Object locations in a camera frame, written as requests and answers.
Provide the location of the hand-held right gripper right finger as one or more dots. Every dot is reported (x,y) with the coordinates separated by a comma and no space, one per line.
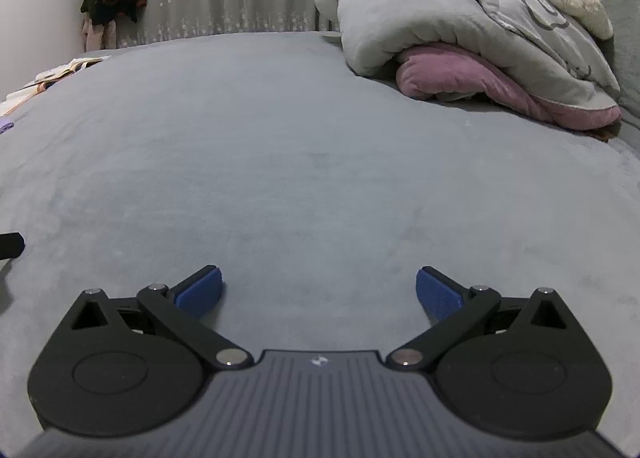
(440,293)

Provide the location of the grey fleece blanket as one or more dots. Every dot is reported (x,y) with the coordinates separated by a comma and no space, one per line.
(390,18)

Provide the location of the small brown cloth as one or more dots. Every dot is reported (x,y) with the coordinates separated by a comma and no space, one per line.
(609,131)

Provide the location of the small purple item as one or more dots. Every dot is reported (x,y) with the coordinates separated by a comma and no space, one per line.
(5,127)

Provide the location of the pink blanket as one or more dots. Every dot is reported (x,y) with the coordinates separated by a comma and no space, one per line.
(450,73)

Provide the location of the white paper stack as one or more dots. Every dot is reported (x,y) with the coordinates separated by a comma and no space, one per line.
(20,98)

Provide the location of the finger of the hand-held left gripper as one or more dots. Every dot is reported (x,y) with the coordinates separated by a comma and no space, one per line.
(11,245)

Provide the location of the open book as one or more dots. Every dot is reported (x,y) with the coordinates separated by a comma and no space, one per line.
(70,67)

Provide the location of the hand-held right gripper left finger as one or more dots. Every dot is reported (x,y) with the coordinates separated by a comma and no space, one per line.
(200,290)

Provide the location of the pink hanging cloth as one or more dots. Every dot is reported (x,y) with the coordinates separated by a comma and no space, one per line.
(97,36)

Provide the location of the grey bed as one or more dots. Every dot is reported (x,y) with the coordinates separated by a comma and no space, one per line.
(300,163)

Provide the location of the flower print grey quilt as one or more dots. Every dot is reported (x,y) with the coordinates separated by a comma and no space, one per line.
(540,13)

